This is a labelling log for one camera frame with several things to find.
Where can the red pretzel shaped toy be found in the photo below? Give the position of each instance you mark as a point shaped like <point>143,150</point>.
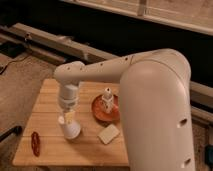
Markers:
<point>35,144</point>

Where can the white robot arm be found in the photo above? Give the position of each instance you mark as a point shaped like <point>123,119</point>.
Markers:
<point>154,105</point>

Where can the wooden cutting board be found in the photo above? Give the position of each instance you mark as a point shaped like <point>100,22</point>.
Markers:
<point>55,150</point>

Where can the black bar handle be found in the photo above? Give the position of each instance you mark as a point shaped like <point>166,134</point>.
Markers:
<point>17,130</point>

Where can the brown round bowl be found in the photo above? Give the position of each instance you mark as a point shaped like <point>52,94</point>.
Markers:
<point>99,110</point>

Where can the small white bottle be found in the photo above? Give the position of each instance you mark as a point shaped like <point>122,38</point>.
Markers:
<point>108,100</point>

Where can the cream rectangular sponge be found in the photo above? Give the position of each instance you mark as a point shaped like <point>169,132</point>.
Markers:
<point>108,134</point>

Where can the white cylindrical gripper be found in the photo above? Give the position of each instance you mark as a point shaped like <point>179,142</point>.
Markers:
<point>67,99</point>

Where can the white ceramic cup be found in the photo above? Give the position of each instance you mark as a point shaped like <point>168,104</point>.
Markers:
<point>70,131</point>

